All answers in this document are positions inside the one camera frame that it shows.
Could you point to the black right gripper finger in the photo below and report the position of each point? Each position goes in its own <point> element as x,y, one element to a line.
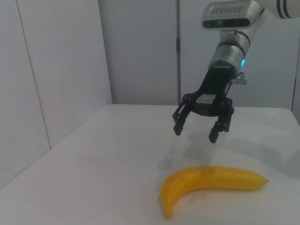
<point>179,117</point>
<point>223,117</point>

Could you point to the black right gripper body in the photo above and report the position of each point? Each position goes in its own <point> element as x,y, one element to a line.
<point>212,82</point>

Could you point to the yellow banana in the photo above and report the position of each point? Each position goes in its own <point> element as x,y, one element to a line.
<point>206,179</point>

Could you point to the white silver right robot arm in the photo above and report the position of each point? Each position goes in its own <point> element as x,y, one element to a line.
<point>230,55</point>

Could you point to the grey partition panel clip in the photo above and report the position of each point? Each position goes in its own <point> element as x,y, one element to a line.
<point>177,45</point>

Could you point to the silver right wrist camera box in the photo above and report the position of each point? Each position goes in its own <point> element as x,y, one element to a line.
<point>227,14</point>

